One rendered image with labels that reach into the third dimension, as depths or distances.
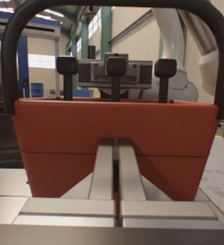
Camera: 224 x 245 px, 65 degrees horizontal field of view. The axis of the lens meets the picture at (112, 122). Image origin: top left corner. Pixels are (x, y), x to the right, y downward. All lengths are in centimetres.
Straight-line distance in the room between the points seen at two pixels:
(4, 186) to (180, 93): 43
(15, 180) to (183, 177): 24
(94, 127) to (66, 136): 3
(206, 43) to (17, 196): 73
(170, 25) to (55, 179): 48
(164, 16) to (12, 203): 52
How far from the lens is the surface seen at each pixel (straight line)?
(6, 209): 25
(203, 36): 78
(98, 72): 28
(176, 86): 50
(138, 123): 15
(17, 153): 139
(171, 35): 55
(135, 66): 30
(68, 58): 21
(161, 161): 17
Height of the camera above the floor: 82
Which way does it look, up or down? 9 degrees down
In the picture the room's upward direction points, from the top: 2 degrees clockwise
